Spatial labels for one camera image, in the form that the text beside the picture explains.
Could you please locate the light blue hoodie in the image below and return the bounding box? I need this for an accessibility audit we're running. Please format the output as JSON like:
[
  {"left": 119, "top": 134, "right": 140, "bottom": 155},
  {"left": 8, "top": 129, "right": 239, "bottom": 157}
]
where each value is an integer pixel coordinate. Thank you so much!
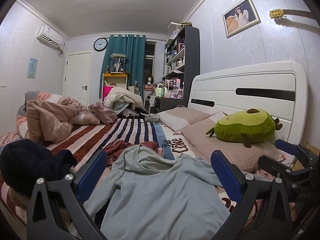
[{"left": 84, "top": 145, "right": 230, "bottom": 239}]

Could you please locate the black navy clothes pile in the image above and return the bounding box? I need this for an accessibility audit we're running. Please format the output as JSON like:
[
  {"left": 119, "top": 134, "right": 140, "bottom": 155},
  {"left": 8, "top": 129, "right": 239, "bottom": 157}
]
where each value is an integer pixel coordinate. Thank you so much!
[{"left": 1, "top": 139, "right": 77, "bottom": 197}]

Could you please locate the cardboard box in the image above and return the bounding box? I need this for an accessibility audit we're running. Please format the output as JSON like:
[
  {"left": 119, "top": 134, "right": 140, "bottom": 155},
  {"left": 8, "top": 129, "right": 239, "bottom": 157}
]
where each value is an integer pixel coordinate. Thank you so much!
[{"left": 292, "top": 141, "right": 319, "bottom": 171}]

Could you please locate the green avocado plush toy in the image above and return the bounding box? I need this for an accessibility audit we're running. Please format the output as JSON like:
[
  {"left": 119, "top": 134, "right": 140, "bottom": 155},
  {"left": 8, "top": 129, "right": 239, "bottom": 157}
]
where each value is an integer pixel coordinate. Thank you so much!
[{"left": 206, "top": 108, "right": 283, "bottom": 148}]

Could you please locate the white bed headboard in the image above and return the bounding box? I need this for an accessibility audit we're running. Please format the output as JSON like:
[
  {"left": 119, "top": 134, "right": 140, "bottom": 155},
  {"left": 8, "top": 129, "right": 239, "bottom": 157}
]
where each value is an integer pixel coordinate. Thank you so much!
[{"left": 188, "top": 61, "right": 308, "bottom": 143}]

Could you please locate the striped bed sheet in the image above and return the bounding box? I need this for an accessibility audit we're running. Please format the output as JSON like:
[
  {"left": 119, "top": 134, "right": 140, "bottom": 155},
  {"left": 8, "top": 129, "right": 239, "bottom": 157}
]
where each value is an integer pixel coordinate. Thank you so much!
[{"left": 0, "top": 117, "right": 288, "bottom": 230}]

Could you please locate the dark red garment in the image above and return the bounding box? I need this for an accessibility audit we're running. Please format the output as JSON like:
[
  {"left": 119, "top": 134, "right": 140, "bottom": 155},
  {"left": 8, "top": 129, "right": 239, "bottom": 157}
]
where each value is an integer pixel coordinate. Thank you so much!
[{"left": 103, "top": 139, "right": 158, "bottom": 167}]

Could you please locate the pink beige duvet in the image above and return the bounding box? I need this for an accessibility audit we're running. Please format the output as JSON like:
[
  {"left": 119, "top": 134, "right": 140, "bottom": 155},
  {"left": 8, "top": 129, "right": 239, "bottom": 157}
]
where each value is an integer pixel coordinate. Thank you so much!
[{"left": 26, "top": 96, "right": 100, "bottom": 144}]

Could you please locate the pink ribbed pillow near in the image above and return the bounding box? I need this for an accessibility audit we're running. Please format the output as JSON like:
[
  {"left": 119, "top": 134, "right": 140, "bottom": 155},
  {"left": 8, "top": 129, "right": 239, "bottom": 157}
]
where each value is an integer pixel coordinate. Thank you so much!
[{"left": 181, "top": 119, "right": 266, "bottom": 172}]

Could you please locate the pink ribbed pillow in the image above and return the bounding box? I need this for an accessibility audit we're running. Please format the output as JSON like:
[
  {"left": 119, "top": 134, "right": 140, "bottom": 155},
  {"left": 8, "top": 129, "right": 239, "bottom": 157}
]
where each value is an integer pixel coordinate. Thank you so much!
[
  {"left": 158, "top": 107, "right": 212, "bottom": 133},
  {"left": 181, "top": 119, "right": 266, "bottom": 172}
]

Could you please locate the pink shiny handbag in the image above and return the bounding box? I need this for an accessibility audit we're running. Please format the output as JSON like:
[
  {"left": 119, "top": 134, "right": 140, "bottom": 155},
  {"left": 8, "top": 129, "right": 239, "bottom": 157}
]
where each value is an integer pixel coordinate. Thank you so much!
[{"left": 88, "top": 102, "right": 117, "bottom": 125}]

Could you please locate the pink ribbed pillow far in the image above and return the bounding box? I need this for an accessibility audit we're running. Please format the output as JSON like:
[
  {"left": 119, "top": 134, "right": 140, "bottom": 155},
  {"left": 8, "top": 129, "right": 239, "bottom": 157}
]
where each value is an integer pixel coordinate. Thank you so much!
[{"left": 158, "top": 107, "right": 212, "bottom": 133}]

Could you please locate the cream blanket pile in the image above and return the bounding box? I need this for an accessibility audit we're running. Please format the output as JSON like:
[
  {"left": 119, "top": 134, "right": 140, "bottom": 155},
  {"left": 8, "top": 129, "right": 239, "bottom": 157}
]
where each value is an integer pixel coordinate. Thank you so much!
[{"left": 103, "top": 87, "right": 144, "bottom": 111}]

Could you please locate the white door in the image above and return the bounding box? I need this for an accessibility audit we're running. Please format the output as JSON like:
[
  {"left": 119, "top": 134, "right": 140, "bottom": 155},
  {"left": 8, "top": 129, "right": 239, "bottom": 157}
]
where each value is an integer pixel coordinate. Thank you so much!
[{"left": 63, "top": 51, "right": 93, "bottom": 106}]

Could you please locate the dark tall bookshelf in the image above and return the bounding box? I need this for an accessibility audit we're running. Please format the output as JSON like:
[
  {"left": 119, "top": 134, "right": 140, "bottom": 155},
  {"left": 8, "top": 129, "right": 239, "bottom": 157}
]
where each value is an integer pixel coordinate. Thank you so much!
[{"left": 150, "top": 26, "right": 200, "bottom": 113}]

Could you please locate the framed portrait photo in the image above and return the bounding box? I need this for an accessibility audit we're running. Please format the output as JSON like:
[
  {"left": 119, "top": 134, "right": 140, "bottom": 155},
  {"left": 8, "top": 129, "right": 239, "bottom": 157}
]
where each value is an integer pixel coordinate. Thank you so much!
[{"left": 222, "top": 0, "right": 261, "bottom": 38}]

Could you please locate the yellow small cabinet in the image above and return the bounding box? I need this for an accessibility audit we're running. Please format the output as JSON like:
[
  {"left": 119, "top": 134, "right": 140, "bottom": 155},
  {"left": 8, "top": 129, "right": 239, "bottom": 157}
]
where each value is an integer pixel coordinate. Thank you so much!
[{"left": 101, "top": 72, "right": 129, "bottom": 89}]

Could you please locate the glass display case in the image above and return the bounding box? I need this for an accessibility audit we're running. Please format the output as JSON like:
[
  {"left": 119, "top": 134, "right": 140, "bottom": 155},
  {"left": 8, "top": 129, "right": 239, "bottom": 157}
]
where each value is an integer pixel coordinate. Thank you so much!
[{"left": 110, "top": 53, "right": 127, "bottom": 73}]

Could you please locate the white air conditioner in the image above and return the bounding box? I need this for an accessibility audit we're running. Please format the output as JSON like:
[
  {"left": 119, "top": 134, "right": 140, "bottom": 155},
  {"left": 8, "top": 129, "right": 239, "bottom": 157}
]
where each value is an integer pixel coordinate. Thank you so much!
[{"left": 37, "top": 25, "right": 63, "bottom": 48}]

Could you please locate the teal curtain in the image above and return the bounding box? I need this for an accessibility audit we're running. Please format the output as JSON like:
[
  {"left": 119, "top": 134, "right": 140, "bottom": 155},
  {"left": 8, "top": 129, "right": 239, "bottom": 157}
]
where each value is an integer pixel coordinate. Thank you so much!
[{"left": 99, "top": 34, "right": 147, "bottom": 103}]

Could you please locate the yellow guitar on wall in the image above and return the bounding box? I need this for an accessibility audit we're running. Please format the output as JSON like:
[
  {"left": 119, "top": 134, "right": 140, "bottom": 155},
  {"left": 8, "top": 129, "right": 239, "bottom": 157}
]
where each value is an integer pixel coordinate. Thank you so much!
[{"left": 269, "top": 9, "right": 316, "bottom": 20}]

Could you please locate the blue wall poster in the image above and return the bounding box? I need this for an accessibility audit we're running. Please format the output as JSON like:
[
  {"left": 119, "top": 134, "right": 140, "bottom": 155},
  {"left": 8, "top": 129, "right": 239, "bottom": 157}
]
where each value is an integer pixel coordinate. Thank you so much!
[{"left": 27, "top": 58, "right": 38, "bottom": 79}]

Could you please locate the round black wall clock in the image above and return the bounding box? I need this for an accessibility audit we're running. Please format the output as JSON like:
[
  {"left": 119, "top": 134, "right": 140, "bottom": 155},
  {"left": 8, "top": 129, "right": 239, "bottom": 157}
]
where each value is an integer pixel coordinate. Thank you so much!
[{"left": 93, "top": 37, "right": 108, "bottom": 51}]

